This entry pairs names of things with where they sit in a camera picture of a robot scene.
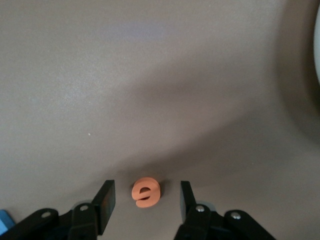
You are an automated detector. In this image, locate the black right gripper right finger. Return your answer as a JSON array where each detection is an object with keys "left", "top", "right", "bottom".
[{"left": 173, "top": 181, "right": 276, "bottom": 240}]

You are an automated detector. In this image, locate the beige round plate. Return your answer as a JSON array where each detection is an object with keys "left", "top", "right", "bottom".
[{"left": 281, "top": 0, "right": 320, "bottom": 142}]

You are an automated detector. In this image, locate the blue foam letter g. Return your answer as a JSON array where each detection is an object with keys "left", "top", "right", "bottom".
[{"left": 0, "top": 209, "right": 15, "bottom": 230}]

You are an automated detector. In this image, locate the orange foam letter e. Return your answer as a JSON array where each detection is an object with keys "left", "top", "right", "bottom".
[{"left": 131, "top": 177, "right": 161, "bottom": 208}]

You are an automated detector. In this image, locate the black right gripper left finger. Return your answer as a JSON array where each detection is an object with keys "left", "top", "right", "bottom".
[{"left": 7, "top": 179, "right": 117, "bottom": 240}]

